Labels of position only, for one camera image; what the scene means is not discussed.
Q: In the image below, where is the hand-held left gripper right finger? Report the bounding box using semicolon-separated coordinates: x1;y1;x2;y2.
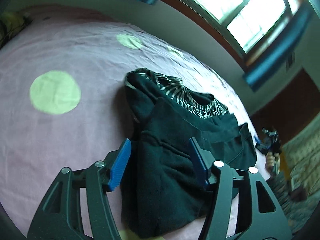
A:
189;137;293;240

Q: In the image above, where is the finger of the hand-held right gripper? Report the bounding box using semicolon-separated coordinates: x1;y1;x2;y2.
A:
254;135;269;153

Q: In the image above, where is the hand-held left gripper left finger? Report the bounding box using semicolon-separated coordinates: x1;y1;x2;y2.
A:
26;138;132;240

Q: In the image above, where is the dark green printed sweater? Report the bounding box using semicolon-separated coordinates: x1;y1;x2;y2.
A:
121;67;258;237

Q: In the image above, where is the person's right hand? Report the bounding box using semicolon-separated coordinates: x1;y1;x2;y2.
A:
265;152;280;175

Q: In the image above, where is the brown wooden door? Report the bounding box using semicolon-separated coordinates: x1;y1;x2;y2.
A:
250;67;320;151

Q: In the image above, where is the pink dotted bed sheet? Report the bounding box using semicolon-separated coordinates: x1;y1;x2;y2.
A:
0;4;265;240

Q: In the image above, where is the wooden framed window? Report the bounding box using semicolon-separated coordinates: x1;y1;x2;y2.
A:
160;0;308;67

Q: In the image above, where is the yellow black striped pillow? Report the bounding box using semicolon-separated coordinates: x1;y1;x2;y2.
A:
0;12;31;48

